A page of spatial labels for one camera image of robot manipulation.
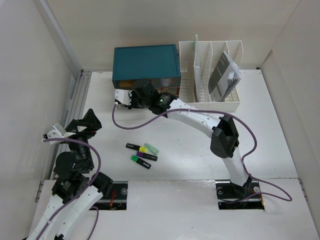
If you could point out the aluminium frame rail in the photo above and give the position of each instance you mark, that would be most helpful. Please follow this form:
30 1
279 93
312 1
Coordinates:
80 80

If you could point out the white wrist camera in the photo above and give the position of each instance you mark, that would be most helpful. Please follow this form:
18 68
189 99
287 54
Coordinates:
123 96
56 131

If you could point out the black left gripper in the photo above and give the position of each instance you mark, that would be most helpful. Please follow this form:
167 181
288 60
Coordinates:
90 120

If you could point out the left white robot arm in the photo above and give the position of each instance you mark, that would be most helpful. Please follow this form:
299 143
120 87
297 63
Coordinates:
73 193

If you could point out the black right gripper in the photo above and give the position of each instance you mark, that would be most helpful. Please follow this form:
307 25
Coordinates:
132 94

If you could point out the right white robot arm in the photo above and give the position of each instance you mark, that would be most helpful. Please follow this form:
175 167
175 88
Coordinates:
222 131

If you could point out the purple cap black highlighter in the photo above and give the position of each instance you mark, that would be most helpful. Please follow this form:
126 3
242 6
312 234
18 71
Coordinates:
146 156

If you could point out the white perforated file organizer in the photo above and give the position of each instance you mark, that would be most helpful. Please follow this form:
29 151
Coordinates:
207 54

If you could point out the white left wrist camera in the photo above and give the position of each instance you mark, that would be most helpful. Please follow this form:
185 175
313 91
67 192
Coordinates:
56 131

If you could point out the grey Canon setup guide booklet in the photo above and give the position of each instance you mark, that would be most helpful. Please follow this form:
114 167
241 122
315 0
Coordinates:
224 78

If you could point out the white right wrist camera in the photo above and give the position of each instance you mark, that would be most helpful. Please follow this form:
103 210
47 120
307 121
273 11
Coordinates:
123 96

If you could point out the clear jar of paper clips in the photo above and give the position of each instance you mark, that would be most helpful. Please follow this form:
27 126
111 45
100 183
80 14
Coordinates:
166 82

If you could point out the green cap black highlighter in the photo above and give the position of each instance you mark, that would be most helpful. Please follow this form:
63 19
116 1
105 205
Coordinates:
140 162

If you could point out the clear mesh document pouch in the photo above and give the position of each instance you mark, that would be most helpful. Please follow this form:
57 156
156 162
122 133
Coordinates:
197 71

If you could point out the teal desktop drawer cabinet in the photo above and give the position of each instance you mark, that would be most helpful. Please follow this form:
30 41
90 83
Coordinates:
149 62

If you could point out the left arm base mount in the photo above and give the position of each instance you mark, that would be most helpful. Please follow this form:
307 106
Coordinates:
116 200

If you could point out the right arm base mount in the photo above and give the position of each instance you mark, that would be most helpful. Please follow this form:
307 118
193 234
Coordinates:
233 197

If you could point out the yellow cap black highlighter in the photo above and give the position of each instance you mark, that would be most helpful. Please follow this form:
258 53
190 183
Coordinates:
135 147

